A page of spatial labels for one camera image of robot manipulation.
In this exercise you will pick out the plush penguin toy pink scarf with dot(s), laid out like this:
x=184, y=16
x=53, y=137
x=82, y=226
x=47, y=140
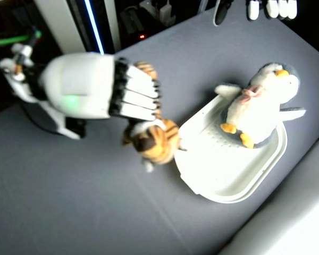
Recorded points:
x=258, y=111

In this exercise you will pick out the grey table cloth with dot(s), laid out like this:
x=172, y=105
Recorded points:
x=82, y=191

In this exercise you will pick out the white plastic tray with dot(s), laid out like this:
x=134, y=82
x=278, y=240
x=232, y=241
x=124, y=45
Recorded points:
x=223, y=175

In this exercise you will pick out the blue light strip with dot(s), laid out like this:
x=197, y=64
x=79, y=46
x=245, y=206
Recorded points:
x=94, y=26

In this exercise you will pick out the plush tiger toy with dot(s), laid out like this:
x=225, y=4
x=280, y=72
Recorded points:
x=159, y=143

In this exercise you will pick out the white power adapter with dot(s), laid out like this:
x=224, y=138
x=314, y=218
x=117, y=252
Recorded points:
x=163, y=12

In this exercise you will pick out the white cabinet panel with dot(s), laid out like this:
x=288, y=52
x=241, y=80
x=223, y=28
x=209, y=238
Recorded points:
x=66, y=24

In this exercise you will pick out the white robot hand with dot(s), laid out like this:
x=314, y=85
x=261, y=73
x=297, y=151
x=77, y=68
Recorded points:
x=79, y=82
x=271, y=8

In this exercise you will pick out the black device red light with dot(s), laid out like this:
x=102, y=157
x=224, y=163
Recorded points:
x=135, y=24

